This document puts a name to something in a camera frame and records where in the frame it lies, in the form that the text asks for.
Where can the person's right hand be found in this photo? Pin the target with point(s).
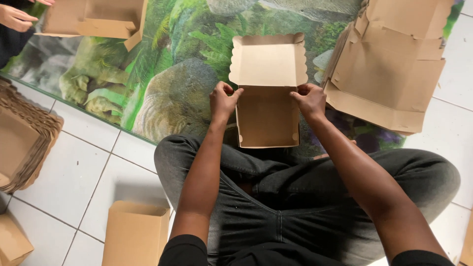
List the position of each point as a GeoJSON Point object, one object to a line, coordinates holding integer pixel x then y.
{"type": "Point", "coordinates": [313, 103]}

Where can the person's left hand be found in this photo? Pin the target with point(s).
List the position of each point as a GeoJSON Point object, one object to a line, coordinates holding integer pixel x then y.
{"type": "Point", "coordinates": [221, 105]}

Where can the scalloped-lid cardboard box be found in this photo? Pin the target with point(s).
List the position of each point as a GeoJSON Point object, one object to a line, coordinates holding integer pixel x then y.
{"type": "Point", "coordinates": [266, 118]}

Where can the green nature print mat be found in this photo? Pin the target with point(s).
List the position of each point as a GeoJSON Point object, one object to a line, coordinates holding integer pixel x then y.
{"type": "Point", "coordinates": [166, 81]}

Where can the stack of flat cardboard blanks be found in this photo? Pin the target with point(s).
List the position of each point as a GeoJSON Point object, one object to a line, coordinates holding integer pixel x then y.
{"type": "Point", "coordinates": [388, 74]}

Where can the person's grey jeans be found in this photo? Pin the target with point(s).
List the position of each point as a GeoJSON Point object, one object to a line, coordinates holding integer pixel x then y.
{"type": "Point", "coordinates": [295, 199]}

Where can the person's black shirt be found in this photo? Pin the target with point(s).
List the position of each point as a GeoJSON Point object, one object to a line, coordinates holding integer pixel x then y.
{"type": "Point", "coordinates": [184, 253]}

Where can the half-folded cardboard box blank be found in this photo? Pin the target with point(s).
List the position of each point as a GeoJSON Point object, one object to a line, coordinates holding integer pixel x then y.
{"type": "Point", "coordinates": [92, 18]}

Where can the closed brown cardboard box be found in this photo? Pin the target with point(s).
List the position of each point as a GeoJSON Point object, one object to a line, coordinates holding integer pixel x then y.
{"type": "Point", "coordinates": [133, 236]}

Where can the stack of nested cardboard boxes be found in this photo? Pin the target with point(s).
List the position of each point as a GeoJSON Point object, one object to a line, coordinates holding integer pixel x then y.
{"type": "Point", "coordinates": [22, 147]}

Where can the brown cardboard piece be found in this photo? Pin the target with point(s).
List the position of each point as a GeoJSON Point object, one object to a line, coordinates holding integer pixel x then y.
{"type": "Point", "coordinates": [467, 240]}

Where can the small brown cardboard box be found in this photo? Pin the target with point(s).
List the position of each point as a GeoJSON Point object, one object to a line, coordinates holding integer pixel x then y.
{"type": "Point", "coordinates": [11, 242]}

